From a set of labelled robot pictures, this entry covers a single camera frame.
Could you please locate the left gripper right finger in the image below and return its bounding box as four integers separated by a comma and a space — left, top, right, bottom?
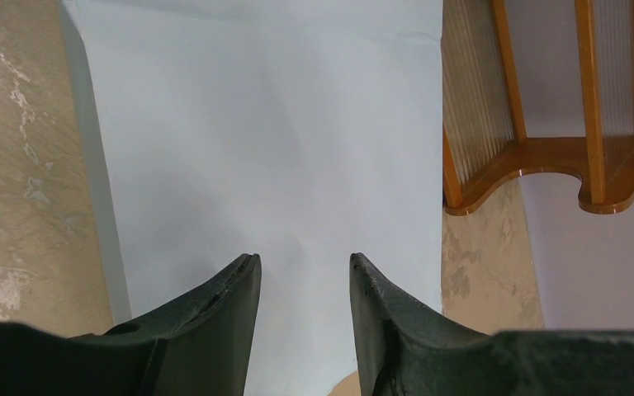
349, 253, 634, 395

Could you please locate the light blue paper bag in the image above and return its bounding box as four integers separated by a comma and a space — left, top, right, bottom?
58, 1, 443, 395

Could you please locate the orange wooden shelf rack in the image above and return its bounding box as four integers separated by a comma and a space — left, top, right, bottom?
441, 1, 634, 216

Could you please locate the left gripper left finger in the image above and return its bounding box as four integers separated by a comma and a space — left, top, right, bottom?
0, 254, 262, 395

